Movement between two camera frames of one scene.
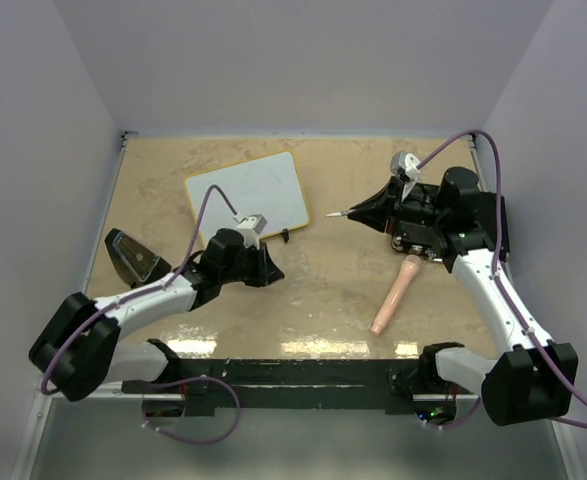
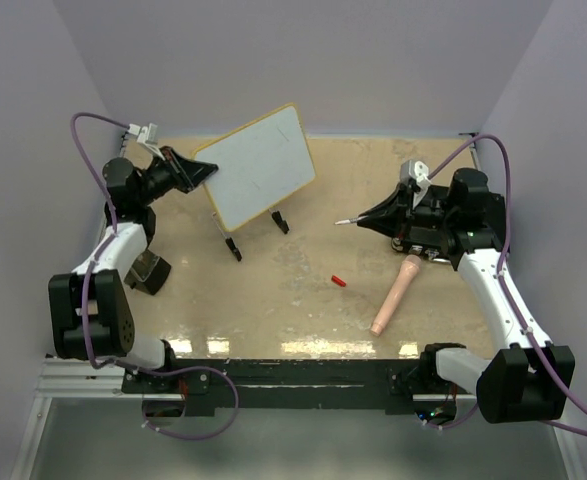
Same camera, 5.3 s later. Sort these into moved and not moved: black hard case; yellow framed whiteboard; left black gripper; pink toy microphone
Moved: left black gripper; yellow framed whiteboard
Not moved: black hard case; pink toy microphone
